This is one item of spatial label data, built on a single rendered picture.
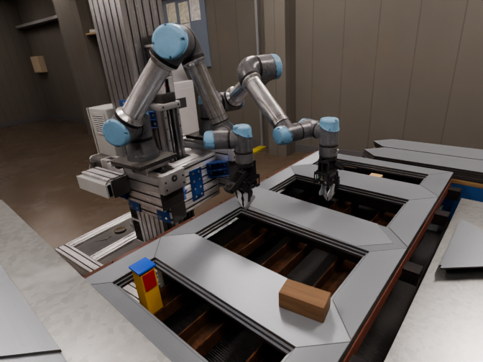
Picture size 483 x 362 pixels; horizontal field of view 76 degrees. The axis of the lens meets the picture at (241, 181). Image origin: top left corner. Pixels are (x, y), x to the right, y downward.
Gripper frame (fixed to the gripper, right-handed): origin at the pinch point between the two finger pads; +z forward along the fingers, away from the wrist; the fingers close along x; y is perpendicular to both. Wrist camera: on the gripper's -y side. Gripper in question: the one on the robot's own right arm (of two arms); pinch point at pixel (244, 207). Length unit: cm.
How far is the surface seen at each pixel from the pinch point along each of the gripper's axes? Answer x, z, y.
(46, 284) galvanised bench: -13, -20, -77
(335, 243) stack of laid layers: -41.6, 1.7, 0.4
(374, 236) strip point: -51, 1, 10
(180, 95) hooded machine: 323, -6, 220
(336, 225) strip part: -37.7, 0.7, 9.5
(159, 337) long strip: -26, 1, -61
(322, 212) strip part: -28.5, 0.6, 15.9
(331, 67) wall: 112, -36, 306
